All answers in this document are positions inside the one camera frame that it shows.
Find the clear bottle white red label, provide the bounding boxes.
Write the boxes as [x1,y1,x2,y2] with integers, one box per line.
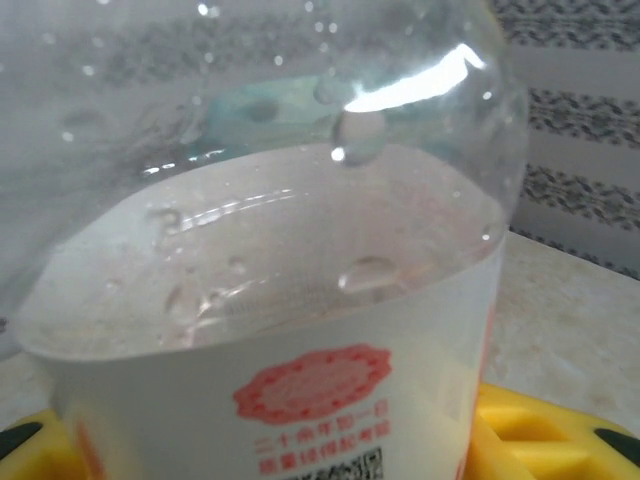
[0,0,531,480]

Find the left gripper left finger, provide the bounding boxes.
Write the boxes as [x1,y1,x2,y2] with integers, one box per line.
[0,407,81,480]

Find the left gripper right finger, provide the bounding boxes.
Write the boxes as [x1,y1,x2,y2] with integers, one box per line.
[469,382,640,480]

